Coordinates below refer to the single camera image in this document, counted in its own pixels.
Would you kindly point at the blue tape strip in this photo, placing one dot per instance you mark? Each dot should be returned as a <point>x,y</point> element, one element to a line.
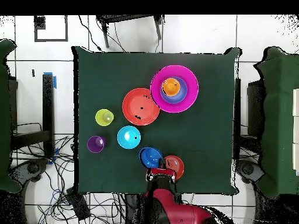
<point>56,151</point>
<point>55,81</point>

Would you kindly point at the dark green side cloth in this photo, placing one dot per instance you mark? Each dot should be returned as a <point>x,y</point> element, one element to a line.
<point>4,116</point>
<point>278,116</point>

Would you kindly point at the black floor device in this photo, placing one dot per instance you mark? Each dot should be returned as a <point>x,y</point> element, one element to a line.
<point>33,168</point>
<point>248,169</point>

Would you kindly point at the large pink plastic bowl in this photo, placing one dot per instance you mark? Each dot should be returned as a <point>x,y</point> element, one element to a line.
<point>156,98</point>

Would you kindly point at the light blue translucent bowl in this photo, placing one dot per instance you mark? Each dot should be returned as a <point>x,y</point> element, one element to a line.
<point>176,99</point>

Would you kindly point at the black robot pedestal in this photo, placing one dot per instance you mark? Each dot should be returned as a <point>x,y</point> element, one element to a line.
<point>130,207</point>

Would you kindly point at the dark green table cloth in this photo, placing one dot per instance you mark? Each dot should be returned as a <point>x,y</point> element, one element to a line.
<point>105,81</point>

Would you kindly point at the red-orange shallow bowl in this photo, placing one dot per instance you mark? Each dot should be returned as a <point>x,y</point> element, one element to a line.
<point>133,105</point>

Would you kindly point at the purple plastic cup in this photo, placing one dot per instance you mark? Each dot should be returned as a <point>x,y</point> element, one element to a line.
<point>93,144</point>

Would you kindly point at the orange plastic cup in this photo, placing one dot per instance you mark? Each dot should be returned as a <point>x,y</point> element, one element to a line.
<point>171,86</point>

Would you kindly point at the orange translucent bowl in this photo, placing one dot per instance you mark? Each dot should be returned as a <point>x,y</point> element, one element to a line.
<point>177,165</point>

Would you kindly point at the black power strip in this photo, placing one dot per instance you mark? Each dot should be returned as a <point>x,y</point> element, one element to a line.
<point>78,205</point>

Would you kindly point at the yellow plastic cup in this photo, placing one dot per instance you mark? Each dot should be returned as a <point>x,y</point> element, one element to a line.
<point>100,117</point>

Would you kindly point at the white box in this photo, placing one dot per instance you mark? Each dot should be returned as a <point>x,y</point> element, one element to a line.
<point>296,102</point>
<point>296,158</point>
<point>296,129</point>

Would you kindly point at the black square frame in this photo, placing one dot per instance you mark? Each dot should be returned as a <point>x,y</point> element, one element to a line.
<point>39,23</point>

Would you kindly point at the black metal stool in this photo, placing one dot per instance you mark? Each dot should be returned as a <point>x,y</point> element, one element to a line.
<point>121,18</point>

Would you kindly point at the black floor stand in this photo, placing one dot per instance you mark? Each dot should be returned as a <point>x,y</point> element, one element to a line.
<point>48,105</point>

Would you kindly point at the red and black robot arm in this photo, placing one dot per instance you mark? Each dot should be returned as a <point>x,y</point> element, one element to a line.
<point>177,210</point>

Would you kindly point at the cyan ribbed bowl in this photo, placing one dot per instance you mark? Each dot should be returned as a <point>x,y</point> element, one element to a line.
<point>128,140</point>

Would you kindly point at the dark blue ribbed bowl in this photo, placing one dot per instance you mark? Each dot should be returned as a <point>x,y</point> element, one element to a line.
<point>149,157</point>

